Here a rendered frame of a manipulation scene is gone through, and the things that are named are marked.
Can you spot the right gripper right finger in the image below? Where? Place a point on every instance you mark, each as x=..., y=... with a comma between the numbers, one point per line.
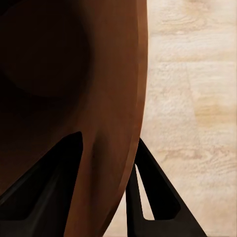
x=172, y=217

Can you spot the trash can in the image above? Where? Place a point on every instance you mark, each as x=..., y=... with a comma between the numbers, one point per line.
x=68, y=66

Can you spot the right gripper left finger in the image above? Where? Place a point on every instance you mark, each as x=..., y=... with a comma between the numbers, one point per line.
x=38, y=203

